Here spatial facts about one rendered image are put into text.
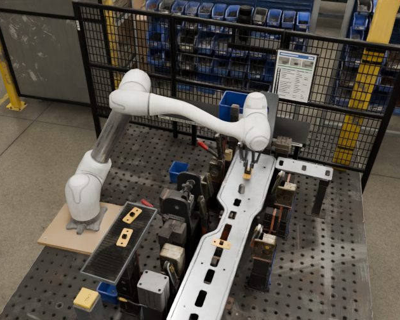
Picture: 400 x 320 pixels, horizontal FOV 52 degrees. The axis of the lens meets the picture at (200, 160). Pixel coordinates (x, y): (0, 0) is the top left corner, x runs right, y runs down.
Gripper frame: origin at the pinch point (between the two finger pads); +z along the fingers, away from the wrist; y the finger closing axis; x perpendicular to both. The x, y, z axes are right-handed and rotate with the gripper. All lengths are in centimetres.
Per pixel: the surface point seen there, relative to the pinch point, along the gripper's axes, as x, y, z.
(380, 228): 87, 92, 105
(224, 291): -68, 7, 6
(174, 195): -40.5, -23.3, -10.2
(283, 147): 23.6, 13.7, 1.3
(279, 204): -7.8, 18.5, 12.5
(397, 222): 98, 105, 105
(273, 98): 26.5, 4.3, -25.4
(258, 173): 3.0, 4.8, 5.4
